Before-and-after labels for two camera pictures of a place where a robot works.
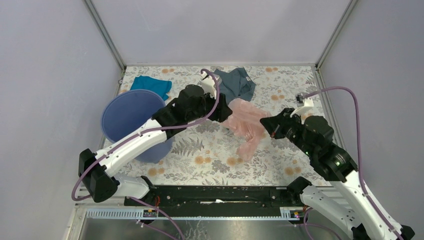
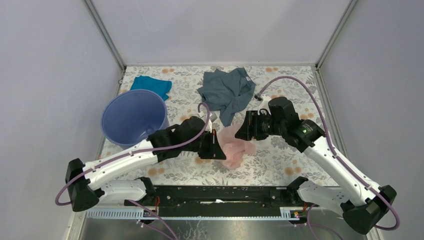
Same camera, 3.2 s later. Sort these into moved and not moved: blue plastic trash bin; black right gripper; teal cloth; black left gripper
Moved: black right gripper; black left gripper
Not moved: blue plastic trash bin; teal cloth
